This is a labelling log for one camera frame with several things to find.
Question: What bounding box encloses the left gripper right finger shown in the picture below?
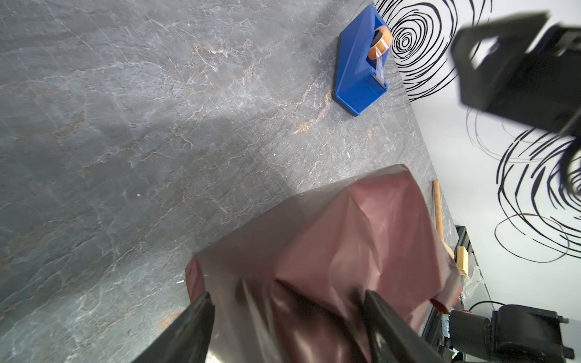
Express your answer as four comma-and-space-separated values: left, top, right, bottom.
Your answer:
363, 290, 443, 363

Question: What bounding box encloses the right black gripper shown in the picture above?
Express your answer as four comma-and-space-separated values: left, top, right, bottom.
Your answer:
450, 11, 580, 136

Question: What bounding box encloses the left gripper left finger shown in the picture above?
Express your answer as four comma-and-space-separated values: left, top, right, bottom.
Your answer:
133, 293, 215, 363

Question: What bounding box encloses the red wrapping paper sheet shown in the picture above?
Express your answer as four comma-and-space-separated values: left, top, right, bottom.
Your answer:
185, 164, 461, 362

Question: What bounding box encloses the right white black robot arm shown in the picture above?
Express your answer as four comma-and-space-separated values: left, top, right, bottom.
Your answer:
449, 11, 580, 362

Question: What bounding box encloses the small wooden block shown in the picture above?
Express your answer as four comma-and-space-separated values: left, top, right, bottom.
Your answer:
455, 246, 469, 276

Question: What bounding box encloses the wooden mallet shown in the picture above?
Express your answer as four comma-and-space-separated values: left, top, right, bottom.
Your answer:
432, 180, 455, 259

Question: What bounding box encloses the blue tape dispenser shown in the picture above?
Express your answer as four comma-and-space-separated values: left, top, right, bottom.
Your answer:
333, 4, 393, 116

